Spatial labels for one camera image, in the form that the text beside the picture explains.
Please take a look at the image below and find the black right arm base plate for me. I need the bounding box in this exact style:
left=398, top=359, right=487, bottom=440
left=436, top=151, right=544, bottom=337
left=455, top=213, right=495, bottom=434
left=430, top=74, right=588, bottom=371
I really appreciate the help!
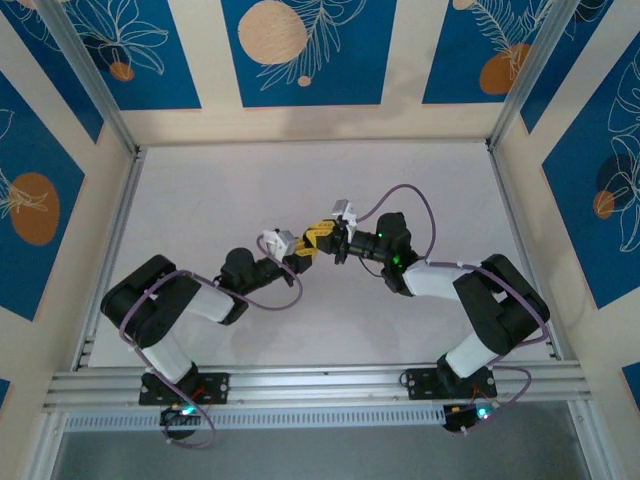
left=404, top=367, right=499, bottom=401

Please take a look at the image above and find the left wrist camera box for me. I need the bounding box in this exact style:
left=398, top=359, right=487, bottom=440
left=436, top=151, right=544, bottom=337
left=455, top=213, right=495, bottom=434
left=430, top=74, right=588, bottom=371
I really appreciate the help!
left=261, top=228, right=300, bottom=260

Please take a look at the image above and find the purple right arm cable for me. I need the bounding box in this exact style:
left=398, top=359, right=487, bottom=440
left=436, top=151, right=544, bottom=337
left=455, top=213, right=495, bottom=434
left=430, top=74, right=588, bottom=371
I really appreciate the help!
left=355, top=184, right=549, bottom=436

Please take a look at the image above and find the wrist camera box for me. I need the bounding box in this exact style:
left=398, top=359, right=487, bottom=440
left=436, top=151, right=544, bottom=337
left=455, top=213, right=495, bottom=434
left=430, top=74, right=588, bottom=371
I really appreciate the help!
left=332, top=198, right=360, bottom=242
left=261, top=228, right=300, bottom=260

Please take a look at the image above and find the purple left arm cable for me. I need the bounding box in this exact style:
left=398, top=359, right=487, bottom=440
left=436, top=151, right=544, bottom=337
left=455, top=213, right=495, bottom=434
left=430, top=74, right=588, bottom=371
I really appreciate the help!
left=121, top=234, right=305, bottom=449

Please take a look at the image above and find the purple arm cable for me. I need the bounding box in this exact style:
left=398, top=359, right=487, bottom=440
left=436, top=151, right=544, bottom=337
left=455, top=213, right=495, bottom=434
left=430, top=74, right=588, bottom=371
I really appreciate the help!
left=355, top=184, right=549, bottom=436
left=121, top=234, right=305, bottom=449

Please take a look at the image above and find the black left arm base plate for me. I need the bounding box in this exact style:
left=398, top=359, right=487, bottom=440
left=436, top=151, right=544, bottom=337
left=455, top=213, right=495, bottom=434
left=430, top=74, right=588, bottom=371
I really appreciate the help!
left=138, top=372, right=231, bottom=406

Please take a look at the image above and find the wide aluminium mounting rail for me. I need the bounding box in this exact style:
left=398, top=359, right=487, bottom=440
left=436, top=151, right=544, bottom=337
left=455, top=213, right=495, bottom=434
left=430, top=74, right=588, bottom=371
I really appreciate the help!
left=42, top=362, right=586, bottom=414

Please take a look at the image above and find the grey slotted cable duct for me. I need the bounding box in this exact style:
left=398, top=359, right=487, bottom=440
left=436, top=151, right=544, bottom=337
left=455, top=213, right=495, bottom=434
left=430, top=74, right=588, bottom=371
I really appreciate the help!
left=62, top=404, right=449, bottom=434

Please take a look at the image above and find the aluminium frame post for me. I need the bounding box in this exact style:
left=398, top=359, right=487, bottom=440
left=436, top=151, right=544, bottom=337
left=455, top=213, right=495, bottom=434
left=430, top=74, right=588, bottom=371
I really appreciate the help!
left=487, top=0, right=576, bottom=151
left=37, top=0, right=144, bottom=156

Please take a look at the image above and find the aluminium table side rail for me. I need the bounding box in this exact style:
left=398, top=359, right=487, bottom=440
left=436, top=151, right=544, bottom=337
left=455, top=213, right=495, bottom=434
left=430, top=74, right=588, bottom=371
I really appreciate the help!
left=72, top=149, right=149, bottom=371
left=487, top=142, right=564, bottom=361

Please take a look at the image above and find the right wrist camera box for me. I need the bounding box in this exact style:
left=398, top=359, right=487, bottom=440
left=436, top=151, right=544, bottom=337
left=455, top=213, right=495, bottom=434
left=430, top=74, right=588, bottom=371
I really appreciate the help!
left=332, top=198, right=360, bottom=242

